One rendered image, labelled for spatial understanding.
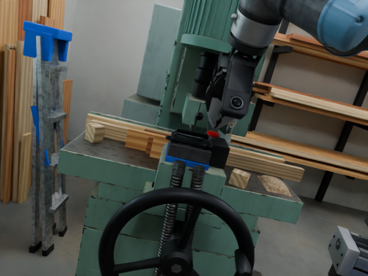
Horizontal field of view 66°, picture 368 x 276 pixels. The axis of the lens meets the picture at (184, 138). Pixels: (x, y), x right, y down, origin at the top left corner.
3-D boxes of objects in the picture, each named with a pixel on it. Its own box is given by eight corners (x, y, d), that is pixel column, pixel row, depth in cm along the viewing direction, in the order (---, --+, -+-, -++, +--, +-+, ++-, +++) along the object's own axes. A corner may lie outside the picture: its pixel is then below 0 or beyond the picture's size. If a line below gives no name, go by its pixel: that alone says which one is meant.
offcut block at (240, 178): (231, 179, 73) (235, 167, 72) (246, 185, 72) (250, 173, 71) (228, 183, 70) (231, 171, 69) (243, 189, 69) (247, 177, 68)
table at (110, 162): (34, 190, 57) (38, 164, 56) (84, 146, 86) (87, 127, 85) (314, 249, 61) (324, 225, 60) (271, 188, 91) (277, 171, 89)
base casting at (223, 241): (81, 226, 70) (86, 194, 68) (125, 153, 126) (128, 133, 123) (252, 261, 73) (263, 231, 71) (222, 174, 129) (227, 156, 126)
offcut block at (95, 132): (93, 137, 78) (96, 122, 77) (102, 142, 76) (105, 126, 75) (84, 138, 76) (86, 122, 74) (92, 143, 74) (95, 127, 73)
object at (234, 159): (88, 133, 80) (90, 120, 79) (90, 132, 82) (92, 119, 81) (300, 182, 84) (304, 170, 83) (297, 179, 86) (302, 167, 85)
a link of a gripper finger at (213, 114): (215, 114, 67) (228, 82, 61) (214, 131, 63) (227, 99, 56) (202, 111, 67) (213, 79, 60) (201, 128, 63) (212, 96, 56)
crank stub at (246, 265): (239, 283, 46) (237, 271, 45) (233, 259, 51) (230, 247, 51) (254, 281, 46) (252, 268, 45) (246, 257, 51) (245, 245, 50)
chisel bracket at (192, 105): (180, 129, 76) (188, 98, 73) (180, 118, 89) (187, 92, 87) (207, 135, 76) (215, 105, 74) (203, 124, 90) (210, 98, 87)
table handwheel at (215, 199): (117, 342, 54) (74, 211, 47) (134, 268, 74) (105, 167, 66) (266, 318, 53) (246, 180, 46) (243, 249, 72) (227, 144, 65)
